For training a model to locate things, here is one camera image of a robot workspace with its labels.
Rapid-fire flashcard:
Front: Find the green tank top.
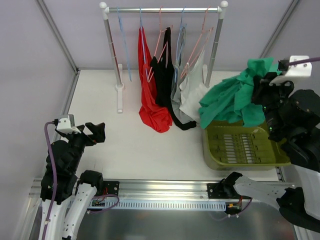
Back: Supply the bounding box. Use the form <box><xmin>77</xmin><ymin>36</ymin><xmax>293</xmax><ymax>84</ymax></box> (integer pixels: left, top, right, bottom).
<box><xmin>198</xmin><ymin>57</ymin><xmax>281</xmax><ymax>129</ymax></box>

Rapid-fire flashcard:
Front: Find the red tank top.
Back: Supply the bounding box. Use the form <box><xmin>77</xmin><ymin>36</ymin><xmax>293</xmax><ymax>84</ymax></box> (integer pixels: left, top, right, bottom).
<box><xmin>137</xmin><ymin>28</ymin><xmax>173</xmax><ymax>133</ymax></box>

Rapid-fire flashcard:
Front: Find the light blue hanger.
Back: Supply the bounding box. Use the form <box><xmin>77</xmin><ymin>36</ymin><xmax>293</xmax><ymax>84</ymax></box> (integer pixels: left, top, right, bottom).
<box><xmin>116</xmin><ymin>7</ymin><xmax>132</xmax><ymax>81</ymax></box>

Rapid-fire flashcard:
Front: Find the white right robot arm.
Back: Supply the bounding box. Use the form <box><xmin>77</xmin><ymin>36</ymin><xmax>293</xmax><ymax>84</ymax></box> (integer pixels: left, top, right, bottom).
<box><xmin>221</xmin><ymin>72</ymin><xmax>320</xmax><ymax>233</ymax></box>

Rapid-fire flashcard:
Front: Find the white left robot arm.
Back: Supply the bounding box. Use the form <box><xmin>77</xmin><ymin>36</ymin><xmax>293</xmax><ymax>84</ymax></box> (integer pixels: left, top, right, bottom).
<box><xmin>39</xmin><ymin>118</ymin><xmax>106</xmax><ymax>240</ymax></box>

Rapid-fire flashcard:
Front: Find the white tank top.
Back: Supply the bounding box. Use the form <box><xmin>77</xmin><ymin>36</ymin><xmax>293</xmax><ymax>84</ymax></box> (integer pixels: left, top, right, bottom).
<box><xmin>179</xmin><ymin>49</ymin><xmax>209</xmax><ymax>123</ymax></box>

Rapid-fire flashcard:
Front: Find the pink hanger under black top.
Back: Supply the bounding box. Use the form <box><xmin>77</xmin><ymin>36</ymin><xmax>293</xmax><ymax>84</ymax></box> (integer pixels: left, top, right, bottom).
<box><xmin>146</xmin><ymin>6</ymin><xmax>175</xmax><ymax>82</ymax></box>

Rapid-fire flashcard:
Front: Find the grey tank top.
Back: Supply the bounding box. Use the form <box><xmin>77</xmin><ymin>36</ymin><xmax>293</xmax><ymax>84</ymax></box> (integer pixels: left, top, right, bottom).
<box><xmin>170</xmin><ymin>62</ymin><xmax>199</xmax><ymax>128</ymax></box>

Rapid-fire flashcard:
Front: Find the pink hanger under white top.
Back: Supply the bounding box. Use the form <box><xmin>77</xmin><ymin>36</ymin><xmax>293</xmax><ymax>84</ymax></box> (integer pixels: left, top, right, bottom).
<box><xmin>180</xmin><ymin>8</ymin><xmax>214</xmax><ymax>78</ymax></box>

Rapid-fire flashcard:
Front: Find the black tank top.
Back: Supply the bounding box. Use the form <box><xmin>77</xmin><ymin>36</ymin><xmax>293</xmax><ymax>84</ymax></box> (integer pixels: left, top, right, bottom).
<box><xmin>150</xmin><ymin>27</ymin><xmax>196</xmax><ymax>131</ymax></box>

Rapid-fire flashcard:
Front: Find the blue hanger under grey top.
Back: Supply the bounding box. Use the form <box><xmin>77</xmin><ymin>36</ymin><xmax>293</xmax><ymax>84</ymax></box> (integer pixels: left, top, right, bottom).
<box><xmin>174</xmin><ymin>8</ymin><xmax>186</xmax><ymax>84</ymax></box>

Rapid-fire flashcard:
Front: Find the olive green plastic basket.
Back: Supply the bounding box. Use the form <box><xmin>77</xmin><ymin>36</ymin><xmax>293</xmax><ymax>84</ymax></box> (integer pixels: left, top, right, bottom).
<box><xmin>202</xmin><ymin>121</ymin><xmax>291</xmax><ymax>171</ymax></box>

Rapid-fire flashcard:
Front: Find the silver clothes rack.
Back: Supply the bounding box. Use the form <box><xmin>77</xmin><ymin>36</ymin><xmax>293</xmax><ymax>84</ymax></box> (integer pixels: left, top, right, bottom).
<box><xmin>98</xmin><ymin>0</ymin><xmax>229</xmax><ymax>115</ymax></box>

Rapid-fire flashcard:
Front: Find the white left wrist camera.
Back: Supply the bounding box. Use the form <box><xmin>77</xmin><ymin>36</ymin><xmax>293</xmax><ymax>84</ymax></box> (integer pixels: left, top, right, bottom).
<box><xmin>55</xmin><ymin>114</ymin><xmax>81</xmax><ymax>135</ymax></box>

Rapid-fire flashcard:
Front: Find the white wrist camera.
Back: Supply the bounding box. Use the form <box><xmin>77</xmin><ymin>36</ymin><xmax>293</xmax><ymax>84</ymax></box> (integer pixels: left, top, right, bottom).
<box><xmin>55</xmin><ymin>114</ymin><xmax>81</xmax><ymax>135</ymax></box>
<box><xmin>269</xmin><ymin>62</ymin><xmax>312</xmax><ymax>86</ymax></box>

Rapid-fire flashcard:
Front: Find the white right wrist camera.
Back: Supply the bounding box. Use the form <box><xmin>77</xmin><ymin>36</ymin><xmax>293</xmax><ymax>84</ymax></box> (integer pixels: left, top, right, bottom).
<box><xmin>269</xmin><ymin>62</ymin><xmax>312</xmax><ymax>86</ymax></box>

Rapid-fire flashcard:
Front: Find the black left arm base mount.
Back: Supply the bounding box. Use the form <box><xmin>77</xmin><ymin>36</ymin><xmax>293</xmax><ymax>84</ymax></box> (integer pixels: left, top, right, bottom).
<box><xmin>100</xmin><ymin>180</ymin><xmax>120</xmax><ymax>195</ymax></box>

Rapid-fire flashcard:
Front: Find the white slotted cable duct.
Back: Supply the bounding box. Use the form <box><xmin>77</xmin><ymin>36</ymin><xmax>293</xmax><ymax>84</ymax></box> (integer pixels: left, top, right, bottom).
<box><xmin>87</xmin><ymin>199</ymin><xmax>227</xmax><ymax>211</ymax></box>

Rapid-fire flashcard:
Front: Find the aluminium corner frame post right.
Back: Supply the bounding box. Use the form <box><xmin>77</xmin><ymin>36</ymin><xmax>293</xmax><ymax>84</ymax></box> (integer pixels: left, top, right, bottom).
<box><xmin>259</xmin><ymin>0</ymin><xmax>302</xmax><ymax>58</ymax></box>

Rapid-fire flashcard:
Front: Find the aluminium corner frame post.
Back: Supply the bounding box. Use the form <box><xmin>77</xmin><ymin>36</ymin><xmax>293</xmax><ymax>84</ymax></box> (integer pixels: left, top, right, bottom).
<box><xmin>259</xmin><ymin>0</ymin><xmax>302</xmax><ymax>58</ymax></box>
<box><xmin>35</xmin><ymin>0</ymin><xmax>79</xmax><ymax>74</ymax></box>

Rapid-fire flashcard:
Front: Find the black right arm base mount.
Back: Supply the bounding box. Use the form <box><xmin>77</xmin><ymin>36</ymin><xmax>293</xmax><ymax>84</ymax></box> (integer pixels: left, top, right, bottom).
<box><xmin>206</xmin><ymin>182</ymin><xmax>234</xmax><ymax>199</ymax></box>

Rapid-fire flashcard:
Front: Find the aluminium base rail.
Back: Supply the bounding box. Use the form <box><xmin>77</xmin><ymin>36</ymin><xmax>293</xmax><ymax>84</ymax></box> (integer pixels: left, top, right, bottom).
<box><xmin>28</xmin><ymin>176</ymin><xmax>296</xmax><ymax>200</ymax></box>

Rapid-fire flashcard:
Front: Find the aluminium corner frame post left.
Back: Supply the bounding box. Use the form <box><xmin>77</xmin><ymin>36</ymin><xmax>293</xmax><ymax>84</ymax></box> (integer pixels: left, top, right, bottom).
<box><xmin>35</xmin><ymin>0</ymin><xmax>79</xmax><ymax>74</ymax></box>

